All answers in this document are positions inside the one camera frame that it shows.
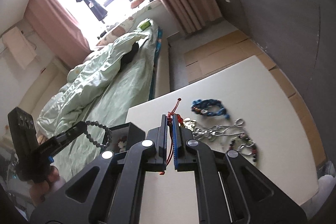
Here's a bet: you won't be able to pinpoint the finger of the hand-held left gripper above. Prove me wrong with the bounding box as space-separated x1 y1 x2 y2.
54 121 88 143

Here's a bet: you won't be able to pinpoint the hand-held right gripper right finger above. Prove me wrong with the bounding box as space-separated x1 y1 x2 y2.
172 119 307 224

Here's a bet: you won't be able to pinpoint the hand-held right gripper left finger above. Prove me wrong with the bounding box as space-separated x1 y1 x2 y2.
30 114 168 224

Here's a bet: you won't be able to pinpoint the red cord bracelet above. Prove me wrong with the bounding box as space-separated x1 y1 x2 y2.
160 98 185 176

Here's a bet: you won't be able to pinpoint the black jewelry box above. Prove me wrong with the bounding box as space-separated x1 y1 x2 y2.
100 123 146 155

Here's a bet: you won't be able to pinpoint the silver chain necklace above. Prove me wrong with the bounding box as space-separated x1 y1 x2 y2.
182 118 252 141

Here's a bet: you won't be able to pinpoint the black bead bracelet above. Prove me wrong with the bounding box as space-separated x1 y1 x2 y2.
84 120 113 149

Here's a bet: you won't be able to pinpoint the blue braided bracelet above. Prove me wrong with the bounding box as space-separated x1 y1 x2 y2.
191 99 231 120

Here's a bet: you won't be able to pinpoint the dark bead bracelet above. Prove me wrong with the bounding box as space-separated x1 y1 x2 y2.
228 135 261 163

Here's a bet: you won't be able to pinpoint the person's left hand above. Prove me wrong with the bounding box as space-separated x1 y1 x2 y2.
30 165 67 207

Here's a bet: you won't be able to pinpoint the bed with green sheet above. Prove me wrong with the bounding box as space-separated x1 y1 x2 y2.
37 22 171 182

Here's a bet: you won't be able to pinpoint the pale green duvet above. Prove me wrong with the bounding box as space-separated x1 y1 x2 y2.
37 31 147 135

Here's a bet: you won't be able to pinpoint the black garment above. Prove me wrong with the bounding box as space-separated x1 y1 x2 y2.
120 43 139 66

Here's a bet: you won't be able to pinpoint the flattened cardboard sheets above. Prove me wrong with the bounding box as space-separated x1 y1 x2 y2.
184 30 328 167

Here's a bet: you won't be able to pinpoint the patterned pillow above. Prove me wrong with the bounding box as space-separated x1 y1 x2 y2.
97 4 158 47

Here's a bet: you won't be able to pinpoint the green packet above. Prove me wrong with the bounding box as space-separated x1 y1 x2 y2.
138 19 152 32

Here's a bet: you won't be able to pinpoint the pink curtain beside wall towel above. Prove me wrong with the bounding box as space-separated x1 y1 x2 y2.
25 0 91 70

